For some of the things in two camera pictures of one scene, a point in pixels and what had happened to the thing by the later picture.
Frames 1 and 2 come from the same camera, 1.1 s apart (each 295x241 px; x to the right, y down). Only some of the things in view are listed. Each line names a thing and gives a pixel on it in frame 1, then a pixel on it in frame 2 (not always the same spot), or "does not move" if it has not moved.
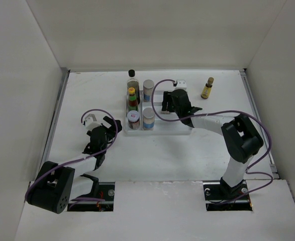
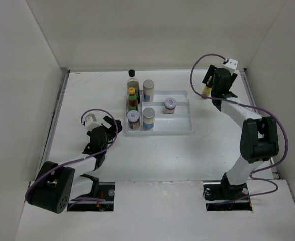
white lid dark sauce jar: [133, 117] does not move
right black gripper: [167, 98] → [210, 73]
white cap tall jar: [148, 88] does not move
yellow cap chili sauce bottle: [132, 100] does not move
